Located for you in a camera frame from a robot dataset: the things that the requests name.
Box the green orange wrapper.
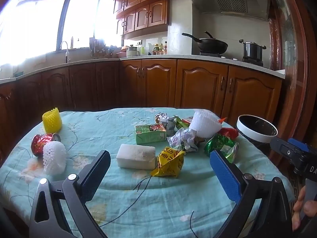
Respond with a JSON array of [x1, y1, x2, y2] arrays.
[[175, 115, 195, 131]]

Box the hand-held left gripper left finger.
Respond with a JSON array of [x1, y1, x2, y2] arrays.
[[29, 150, 111, 238]]

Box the gas stove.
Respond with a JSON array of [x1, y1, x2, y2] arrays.
[[199, 51, 264, 66]]

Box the wooden upper cabinets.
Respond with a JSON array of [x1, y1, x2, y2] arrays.
[[112, 0, 263, 40]]

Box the large white foam fruit net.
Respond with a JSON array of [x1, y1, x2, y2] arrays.
[[189, 109, 222, 139]]

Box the crumpled silver foil wrapper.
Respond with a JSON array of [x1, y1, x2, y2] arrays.
[[155, 112, 169, 125]]

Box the person's right hand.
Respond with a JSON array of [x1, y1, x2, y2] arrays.
[[292, 186, 317, 231]]

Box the small white foam fruit net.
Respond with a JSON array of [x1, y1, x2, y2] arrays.
[[43, 141, 67, 176]]

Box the wooden lower cabinets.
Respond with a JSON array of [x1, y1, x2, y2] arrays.
[[0, 59, 283, 139]]

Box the white paper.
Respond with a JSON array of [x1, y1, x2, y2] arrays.
[[167, 128, 199, 152]]

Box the green juice carton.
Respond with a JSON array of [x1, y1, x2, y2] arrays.
[[134, 124, 167, 145]]

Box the black wok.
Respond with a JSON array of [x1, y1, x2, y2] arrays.
[[182, 31, 228, 54]]

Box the wooden cabinets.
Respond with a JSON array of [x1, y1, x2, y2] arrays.
[[0, 59, 283, 139], [112, 0, 263, 40]]

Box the wooden door frame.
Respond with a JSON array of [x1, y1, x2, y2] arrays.
[[268, 0, 317, 165]]

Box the green juice pouch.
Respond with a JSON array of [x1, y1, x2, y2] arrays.
[[203, 133, 240, 164]]

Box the white round trash bin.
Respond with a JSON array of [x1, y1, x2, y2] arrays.
[[236, 115, 278, 155]]

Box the red drink can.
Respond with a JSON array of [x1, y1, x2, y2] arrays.
[[31, 133, 61, 157]]

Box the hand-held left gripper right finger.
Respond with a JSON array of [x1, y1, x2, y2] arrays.
[[210, 150, 293, 238]]

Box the curved kitchen faucet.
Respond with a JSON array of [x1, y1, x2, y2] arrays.
[[60, 41, 71, 63]]

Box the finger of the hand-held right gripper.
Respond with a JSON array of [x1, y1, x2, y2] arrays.
[[270, 137, 307, 174], [288, 138, 310, 152]]

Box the speckled stone countertop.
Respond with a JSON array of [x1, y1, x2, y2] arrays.
[[0, 54, 286, 85]]

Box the kitchen window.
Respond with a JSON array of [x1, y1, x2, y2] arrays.
[[0, 0, 124, 66]]

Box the yellow snack wrapper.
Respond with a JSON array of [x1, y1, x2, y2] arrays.
[[150, 147, 186, 179]]

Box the red snack bag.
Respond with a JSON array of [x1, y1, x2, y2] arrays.
[[218, 117, 240, 140]]

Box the white foam block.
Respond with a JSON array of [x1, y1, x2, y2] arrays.
[[116, 144, 156, 170]]

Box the crumpled white drink carton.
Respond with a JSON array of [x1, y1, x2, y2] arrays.
[[165, 116, 183, 137]]

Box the yellow foam fruit net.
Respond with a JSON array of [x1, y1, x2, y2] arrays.
[[42, 107, 63, 133]]

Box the utensil rack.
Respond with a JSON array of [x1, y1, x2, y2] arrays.
[[89, 37, 107, 58]]

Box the floral teal tablecloth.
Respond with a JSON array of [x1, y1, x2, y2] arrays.
[[0, 107, 296, 238]]

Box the white electric kettle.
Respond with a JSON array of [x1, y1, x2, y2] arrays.
[[126, 45, 139, 58]]

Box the steel cooking pot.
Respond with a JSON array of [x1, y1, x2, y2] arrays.
[[239, 39, 267, 60]]

